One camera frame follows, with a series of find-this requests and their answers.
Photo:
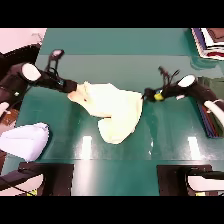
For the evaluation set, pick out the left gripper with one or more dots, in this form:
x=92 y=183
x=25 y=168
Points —
x=70 y=86

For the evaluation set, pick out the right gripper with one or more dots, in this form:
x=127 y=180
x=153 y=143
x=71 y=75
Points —
x=154 y=94

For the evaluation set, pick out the cream T-shirt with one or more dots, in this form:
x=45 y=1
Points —
x=115 y=110

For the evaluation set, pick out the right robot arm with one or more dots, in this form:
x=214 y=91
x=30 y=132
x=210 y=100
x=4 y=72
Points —
x=196 y=88

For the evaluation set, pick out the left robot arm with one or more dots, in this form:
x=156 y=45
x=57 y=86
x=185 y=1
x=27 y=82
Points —
x=20 y=80

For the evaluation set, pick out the white garment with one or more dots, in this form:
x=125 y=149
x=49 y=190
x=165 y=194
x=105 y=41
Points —
x=25 y=141

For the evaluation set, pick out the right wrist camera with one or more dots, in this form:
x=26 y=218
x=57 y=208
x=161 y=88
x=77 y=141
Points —
x=166 y=76

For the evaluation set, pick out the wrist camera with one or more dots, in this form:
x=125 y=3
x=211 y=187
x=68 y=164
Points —
x=166 y=76
x=56 y=53

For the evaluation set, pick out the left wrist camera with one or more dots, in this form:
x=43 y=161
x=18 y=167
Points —
x=56 y=53

